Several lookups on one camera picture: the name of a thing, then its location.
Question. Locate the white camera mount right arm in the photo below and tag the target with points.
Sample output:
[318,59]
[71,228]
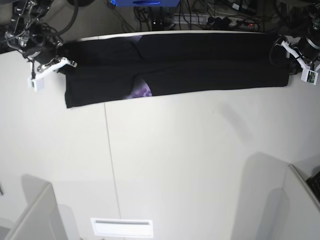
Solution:
[38,74]

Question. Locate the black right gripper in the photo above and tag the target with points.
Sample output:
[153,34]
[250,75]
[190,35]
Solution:
[44,53]

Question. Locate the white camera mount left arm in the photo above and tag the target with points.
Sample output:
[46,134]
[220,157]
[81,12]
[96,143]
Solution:
[309,74]

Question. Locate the black T-shirt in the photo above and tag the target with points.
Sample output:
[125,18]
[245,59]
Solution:
[166,64]

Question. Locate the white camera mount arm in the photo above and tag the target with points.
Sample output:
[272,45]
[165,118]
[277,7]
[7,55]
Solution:
[309,74]
[38,74]

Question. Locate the white partition panel left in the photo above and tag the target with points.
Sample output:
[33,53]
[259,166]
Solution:
[41,220]

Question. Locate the white partition panel right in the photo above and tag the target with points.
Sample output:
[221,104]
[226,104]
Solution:
[292,212]

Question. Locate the black keyboard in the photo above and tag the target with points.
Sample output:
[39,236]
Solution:
[314,184]

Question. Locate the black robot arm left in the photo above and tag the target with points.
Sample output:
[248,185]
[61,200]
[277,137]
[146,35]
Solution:
[296,19]

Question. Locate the white partition panel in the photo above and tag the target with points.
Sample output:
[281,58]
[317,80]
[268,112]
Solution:
[41,220]
[292,212]

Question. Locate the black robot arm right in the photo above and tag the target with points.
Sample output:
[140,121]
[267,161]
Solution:
[34,39]

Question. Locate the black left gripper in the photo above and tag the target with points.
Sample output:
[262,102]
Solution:
[309,48]

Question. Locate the blue box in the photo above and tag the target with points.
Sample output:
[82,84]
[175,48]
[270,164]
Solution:
[145,3]

